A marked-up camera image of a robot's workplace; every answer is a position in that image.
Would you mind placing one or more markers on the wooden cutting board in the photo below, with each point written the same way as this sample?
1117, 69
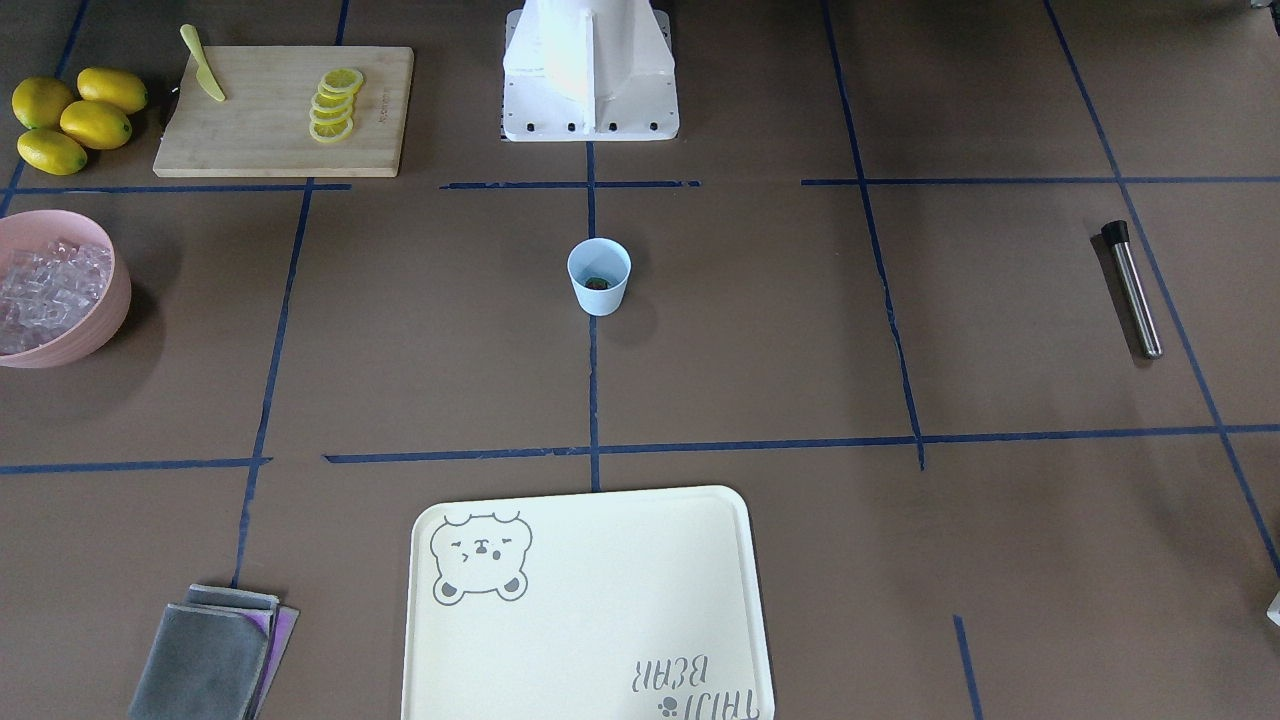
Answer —
261, 129

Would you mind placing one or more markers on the light blue plastic cup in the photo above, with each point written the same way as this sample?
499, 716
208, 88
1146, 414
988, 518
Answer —
599, 271

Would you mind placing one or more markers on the lemon slices row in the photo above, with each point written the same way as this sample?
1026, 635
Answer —
331, 117

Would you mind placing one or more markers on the cream bear tray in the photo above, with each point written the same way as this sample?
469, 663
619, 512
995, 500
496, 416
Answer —
612, 605

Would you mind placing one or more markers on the grey folded cloth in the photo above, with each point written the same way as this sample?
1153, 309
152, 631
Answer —
214, 656

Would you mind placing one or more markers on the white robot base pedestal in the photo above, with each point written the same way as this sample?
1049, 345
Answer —
588, 71

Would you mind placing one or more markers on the steel muddler black tip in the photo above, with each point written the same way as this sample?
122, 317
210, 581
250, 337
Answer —
1116, 237

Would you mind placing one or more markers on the pink bowl of ice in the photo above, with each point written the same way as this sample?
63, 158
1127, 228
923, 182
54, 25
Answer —
65, 290

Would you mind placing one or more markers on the whole lemon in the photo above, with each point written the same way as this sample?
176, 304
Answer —
96, 125
116, 87
39, 101
52, 152

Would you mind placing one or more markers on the yellow plastic knife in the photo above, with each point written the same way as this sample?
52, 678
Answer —
205, 78

